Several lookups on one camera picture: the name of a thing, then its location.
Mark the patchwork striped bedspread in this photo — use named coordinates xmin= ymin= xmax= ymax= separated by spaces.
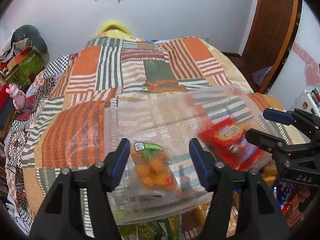
xmin=4 ymin=30 xmax=303 ymax=233

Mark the green snack bag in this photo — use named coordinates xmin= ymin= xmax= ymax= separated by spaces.
xmin=136 ymin=215 xmax=182 ymax=240

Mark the green cardboard box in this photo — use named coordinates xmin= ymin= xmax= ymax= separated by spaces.
xmin=5 ymin=50 xmax=44 ymax=90

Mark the red gift box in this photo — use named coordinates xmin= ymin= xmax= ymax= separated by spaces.
xmin=0 ymin=83 xmax=9 ymax=110

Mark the clear plastic storage box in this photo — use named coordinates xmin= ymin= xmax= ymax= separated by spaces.
xmin=104 ymin=85 xmax=274 ymax=225

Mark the blue snack bag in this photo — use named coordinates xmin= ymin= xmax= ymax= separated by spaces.
xmin=273 ymin=181 xmax=294 ymax=209

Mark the red snack bag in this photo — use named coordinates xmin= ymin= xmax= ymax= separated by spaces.
xmin=198 ymin=118 xmax=264 ymax=171

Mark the orange puffs snack bag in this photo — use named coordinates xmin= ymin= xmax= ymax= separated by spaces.
xmin=130 ymin=138 xmax=182 ymax=198

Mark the wooden wardrobe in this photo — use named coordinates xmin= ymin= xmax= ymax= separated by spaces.
xmin=240 ymin=0 xmax=302 ymax=93

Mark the pink plush toy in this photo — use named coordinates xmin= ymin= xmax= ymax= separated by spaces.
xmin=5 ymin=83 xmax=25 ymax=111

